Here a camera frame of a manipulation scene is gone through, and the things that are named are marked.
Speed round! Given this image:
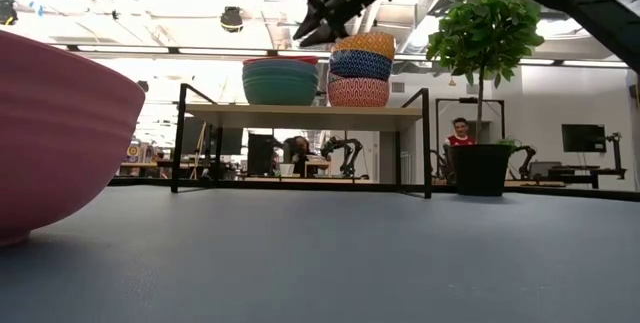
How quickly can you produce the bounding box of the orange patterned bowl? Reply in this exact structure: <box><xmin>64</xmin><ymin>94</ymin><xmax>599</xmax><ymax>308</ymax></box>
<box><xmin>331</xmin><ymin>31</ymin><xmax>397</xmax><ymax>62</ymax></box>

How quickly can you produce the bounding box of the dark blue diamond-patterned bowl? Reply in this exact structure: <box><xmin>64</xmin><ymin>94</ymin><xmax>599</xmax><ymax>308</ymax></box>
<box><xmin>328</xmin><ymin>49</ymin><xmax>394</xmax><ymax>83</ymax></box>

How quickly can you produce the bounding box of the large pink ridged bowl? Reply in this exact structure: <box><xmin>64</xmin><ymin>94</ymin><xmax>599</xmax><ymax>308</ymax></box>
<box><xmin>0</xmin><ymin>29</ymin><xmax>147</xmax><ymax>248</ymax></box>

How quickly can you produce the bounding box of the large red bowl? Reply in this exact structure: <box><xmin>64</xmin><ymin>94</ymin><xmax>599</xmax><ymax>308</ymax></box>
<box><xmin>243</xmin><ymin>55</ymin><xmax>320</xmax><ymax>66</ymax></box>

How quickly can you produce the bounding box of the large teal ridged bowl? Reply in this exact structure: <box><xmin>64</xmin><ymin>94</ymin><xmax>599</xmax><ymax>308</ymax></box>
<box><xmin>242</xmin><ymin>75</ymin><xmax>320</xmax><ymax>106</ymax></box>

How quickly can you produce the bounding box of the red zigzag-patterned bowl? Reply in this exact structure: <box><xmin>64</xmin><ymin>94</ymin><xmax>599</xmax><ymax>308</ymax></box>
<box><xmin>326</xmin><ymin>73</ymin><xmax>391</xmax><ymax>109</ymax></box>

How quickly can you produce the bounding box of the black ceiling dome lamp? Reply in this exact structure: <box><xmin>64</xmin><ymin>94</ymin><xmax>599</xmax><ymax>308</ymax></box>
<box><xmin>220</xmin><ymin>6</ymin><xmax>245</xmax><ymax>34</ymax></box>
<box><xmin>0</xmin><ymin>0</ymin><xmax>19</xmax><ymax>27</ymax></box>

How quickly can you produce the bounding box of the person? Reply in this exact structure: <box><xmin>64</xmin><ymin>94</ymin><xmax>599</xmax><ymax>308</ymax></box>
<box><xmin>443</xmin><ymin>117</ymin><xmax>477</xmax><ymax>148</ymax></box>
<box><xmin>280</xmin><ymin>135</ymin><xmax>315</xmax><ymax>178</ymax></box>

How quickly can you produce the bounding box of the dark standing monitor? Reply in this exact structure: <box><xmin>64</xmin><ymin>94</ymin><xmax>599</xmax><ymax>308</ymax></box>
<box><xmin>246</xmin><ymin>132</ymin><xmax>277</xmax><ymax>178</ymax></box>

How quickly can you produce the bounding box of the light wooden background table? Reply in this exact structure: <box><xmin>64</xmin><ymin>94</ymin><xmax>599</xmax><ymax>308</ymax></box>
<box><xmin>243</xmin><ymin>175</ymin><xmax>372</xmax><ymax>185</ymax></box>

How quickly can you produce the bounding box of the small green leafy tree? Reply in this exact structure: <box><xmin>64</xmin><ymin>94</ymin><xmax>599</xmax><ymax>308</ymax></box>
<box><xmin>425</xmin><ymin>0</ymin><xmax>546</xmax><ymax>148</ymax></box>

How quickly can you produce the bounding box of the wooden easel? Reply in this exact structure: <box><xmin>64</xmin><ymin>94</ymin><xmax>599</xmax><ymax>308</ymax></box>
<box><xmin>191</xmin><ymin>121</ymin><xmax>209</xmax><ymax>181</ymax></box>

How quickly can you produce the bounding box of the black plant pot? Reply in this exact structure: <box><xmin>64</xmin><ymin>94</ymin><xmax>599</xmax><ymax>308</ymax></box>
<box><xmin>448</xmin><ymin>143</ymin><xmax>515</xmax><ymax>198</ymax></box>

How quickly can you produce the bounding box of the black computer monitor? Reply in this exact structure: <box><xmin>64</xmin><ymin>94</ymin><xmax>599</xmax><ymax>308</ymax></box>
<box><xmin>560</xmin><ymin>123</ymin><xmax>608</xmax><ymax>154</ymax></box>

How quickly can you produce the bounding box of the black background desk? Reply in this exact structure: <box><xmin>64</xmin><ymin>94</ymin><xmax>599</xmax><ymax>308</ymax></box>
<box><xmin>547</xmin><ymin>165</ymin><xmax>627</xmax><ymax>190</ymax></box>

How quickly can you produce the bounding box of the wooden shelf with black frame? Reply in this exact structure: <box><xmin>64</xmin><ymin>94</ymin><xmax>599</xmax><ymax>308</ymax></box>
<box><xmin>170</xmin><ymin>82</ymin><xmax>433</xmax><ymax>200</ymax></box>

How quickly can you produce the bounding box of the dark wall screen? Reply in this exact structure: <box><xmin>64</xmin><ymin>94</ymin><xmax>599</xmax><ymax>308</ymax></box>
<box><xmin>219</xmin><ymin>127</ymin><xmax>245</xmax><ymax>157</ymax></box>

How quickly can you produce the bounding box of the black metal frame stand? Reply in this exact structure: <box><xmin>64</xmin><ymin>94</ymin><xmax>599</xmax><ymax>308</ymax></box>
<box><xmin>435</xmin><ymin>96</ymin><xmax>506</xmax><ymax>184</ymax></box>

